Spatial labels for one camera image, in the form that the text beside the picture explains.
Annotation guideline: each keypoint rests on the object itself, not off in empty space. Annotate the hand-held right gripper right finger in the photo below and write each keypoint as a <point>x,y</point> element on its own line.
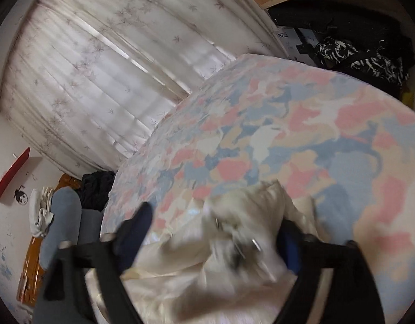
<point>290,249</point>

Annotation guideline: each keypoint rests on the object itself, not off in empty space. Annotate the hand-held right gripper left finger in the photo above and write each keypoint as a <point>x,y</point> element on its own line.
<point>140,229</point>

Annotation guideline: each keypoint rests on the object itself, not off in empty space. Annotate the white shiny puffer jacket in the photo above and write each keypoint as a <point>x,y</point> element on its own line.
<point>200,276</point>

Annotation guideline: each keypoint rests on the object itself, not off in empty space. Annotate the grey-blue rolled pillow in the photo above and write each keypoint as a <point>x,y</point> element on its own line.
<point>91,226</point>
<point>64,216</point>

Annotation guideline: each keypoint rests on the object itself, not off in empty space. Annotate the black clothing heap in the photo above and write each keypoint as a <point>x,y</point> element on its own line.
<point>96,189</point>

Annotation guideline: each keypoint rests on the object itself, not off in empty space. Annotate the pile of white cloths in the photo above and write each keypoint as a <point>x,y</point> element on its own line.
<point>40,212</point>

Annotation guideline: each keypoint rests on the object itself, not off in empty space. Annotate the wooden headboard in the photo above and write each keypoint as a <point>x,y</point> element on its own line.
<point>33,260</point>

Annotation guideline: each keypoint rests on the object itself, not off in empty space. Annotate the pastel patterned bedspread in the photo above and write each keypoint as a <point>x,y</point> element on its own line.
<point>295,135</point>

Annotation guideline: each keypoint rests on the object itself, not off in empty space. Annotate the white leaf print curtain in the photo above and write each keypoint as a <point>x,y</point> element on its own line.
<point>109,67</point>

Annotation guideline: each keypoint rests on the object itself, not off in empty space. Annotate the white labelled box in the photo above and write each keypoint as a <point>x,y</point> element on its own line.
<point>292,42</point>

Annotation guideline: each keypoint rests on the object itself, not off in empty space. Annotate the cartoon face wall sticker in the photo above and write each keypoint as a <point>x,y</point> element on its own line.
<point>21,195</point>

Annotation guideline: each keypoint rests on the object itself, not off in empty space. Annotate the red wall shelf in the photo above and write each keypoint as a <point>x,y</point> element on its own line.
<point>11,175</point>

